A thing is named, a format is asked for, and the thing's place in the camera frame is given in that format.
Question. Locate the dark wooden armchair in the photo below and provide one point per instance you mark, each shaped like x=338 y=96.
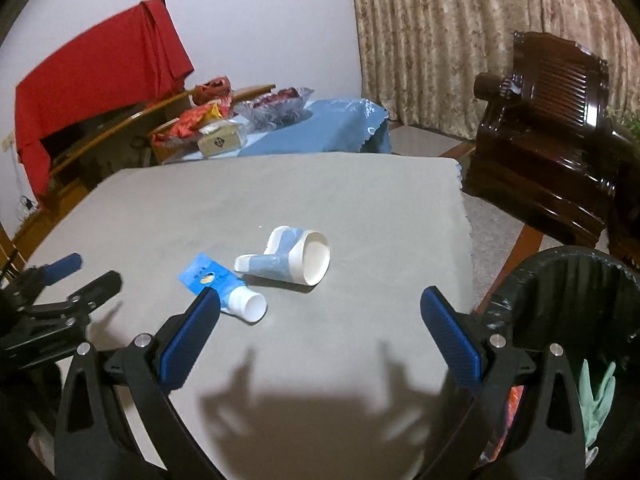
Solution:
x=540 y=160

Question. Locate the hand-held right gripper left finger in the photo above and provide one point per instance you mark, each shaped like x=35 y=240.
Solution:
x=192 y=340

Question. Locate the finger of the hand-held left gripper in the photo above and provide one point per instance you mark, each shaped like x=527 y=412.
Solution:
x=95 y=287
x=62 y=265

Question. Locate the blue tablecloth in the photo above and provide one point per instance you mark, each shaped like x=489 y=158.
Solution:
x=325 y=130

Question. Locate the beige patterned curtain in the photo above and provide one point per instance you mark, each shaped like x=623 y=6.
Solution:
x=450 y=35

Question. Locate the black lined trash bin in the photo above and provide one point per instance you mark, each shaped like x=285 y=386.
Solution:
x=560 y=290

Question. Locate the red orange snack packets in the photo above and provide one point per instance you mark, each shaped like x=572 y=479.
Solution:
x=192 y=120

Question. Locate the dark wooden side table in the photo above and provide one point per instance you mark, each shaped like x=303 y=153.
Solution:
x=627 y=220

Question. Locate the green rubber glove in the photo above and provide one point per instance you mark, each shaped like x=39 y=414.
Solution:
x=595 y=400

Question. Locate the tissue box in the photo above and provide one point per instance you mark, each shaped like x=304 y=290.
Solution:
x=220 y=140

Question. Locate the crushed blue white paper cup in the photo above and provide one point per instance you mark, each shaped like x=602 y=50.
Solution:
x=295 y=260

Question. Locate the glass bowl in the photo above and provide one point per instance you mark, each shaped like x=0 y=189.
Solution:
x=272 y=107

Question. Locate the red cloth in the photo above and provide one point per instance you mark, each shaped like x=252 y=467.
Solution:
x=100 y=60

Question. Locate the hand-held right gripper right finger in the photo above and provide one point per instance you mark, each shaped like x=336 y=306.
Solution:
x=452 y=335

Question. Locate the red plastic bag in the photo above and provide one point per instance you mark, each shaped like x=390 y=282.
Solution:
x=215 y=87

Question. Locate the blue tube with white cap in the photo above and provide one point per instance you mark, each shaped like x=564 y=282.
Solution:
x=215 y=280

